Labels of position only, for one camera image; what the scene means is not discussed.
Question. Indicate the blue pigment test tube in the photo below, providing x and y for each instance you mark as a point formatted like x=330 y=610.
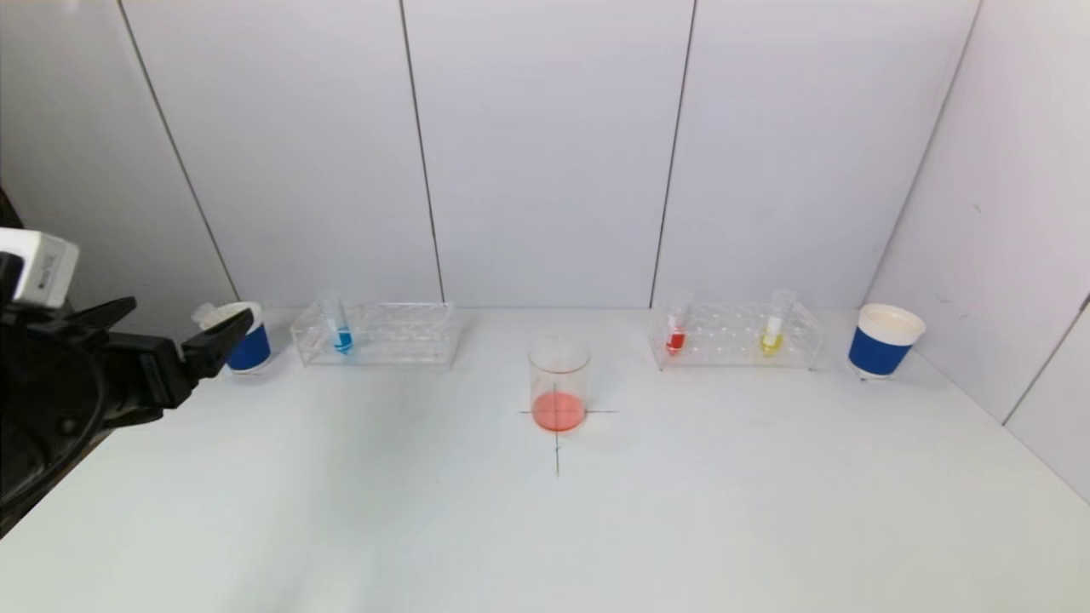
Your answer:
x=343 y=341

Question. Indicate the yellow pigment test tube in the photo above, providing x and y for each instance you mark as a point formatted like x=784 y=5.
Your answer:
x=771 y=342

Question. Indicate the clear glass beaker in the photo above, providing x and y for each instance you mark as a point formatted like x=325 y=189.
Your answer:
x=558 y=409

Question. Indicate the red pigment test tube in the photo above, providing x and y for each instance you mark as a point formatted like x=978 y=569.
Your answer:
x=675 y=341

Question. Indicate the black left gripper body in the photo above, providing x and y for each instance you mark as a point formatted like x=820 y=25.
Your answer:
x=162 y=369

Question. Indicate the blue white paper cup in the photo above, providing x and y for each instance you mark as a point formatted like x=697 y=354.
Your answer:
x=877 y=352
x=254 y=349

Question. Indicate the orange pigment test tube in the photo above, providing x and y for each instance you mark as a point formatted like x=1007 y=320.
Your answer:
x=204 y=315

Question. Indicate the clear acrylic test tube rack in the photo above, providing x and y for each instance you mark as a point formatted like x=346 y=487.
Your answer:
x=385 y=342
x=724 y=337

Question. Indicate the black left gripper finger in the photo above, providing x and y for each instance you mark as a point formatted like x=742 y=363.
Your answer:
x=94 y=319
x=183 y=366

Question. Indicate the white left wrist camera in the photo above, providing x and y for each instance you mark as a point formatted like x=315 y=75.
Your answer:
x=38 y=268

